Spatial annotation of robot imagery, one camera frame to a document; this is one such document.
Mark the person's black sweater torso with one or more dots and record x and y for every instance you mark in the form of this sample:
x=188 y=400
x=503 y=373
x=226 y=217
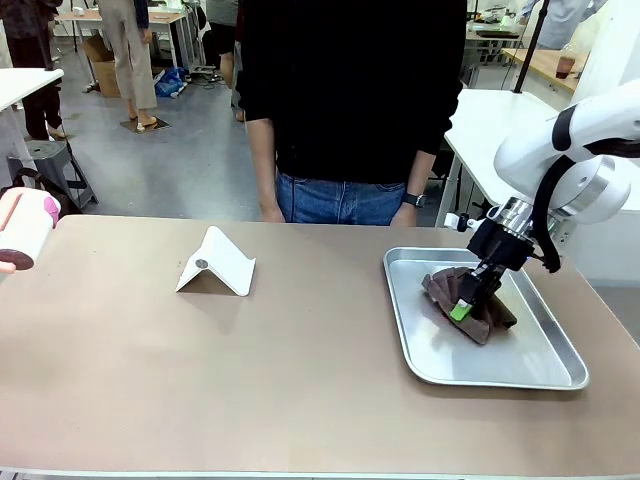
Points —
x=350 y=85

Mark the person's right hand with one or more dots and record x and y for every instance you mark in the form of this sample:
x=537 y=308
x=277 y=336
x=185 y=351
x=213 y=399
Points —
x=272 y=215

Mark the blue plastic bag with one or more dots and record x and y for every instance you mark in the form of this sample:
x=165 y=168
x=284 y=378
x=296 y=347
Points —
x=170 y=84

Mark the black wrist watch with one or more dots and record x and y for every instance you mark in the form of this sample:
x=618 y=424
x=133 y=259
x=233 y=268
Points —
x=414 y=200

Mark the red drink cup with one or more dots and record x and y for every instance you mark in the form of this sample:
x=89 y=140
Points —
x=565 y=68

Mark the wooden top desk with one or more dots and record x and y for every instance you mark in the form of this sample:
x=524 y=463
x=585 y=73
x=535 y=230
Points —
x=165 y=20

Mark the brown bag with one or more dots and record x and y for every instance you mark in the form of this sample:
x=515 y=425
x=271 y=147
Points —
x=30 y=182

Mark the black tripod pole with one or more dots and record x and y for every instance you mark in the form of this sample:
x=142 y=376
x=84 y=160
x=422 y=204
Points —
x=531 y=45

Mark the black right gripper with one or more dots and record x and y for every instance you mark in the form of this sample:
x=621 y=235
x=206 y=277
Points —
x=500 y=245

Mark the silver metal tray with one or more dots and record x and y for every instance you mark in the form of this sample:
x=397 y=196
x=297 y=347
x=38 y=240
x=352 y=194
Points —
x=500 y=360

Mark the person's left hand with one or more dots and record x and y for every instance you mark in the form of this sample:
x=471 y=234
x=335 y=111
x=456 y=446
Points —
x=404 y=216

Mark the grey metal stool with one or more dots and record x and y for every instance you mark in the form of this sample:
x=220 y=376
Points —
x=60 y=160

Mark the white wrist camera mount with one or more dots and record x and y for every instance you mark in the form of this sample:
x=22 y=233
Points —
x=456 y=221

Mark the bystander in dark clothes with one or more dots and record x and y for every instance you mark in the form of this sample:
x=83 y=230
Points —
x=30 y=60

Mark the bystander in beige trousers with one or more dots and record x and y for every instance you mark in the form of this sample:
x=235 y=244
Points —
x=132 y=55

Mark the metal floor plate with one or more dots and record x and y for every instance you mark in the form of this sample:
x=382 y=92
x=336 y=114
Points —
x=145 y=125

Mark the brown microfiber cloth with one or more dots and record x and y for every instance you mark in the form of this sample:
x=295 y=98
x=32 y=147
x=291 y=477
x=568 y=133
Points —
x=487 y=320

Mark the person's blue jeans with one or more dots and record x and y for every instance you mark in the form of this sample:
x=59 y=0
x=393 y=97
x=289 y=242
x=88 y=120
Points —
x=345 y=202

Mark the wooden workbench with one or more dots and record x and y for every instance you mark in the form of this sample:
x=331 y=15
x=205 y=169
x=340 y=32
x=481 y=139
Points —
x=540 y=62

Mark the cardboard box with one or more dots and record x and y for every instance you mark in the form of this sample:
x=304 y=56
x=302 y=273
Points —
x=105 y=70

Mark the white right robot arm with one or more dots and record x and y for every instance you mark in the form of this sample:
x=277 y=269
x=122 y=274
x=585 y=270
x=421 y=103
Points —
x=575 y=155

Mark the person's right forearm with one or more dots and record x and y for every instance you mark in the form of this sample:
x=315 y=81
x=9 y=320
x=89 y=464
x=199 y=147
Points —
x=264 y=165

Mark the white folded metal stand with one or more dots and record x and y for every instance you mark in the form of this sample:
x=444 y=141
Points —
x=220 y=260

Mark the person's left forearm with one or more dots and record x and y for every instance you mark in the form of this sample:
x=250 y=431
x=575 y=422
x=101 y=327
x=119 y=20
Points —
x=422 y=172

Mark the large white side table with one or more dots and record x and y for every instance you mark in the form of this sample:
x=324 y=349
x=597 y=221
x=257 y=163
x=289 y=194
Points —
x=480 y=130

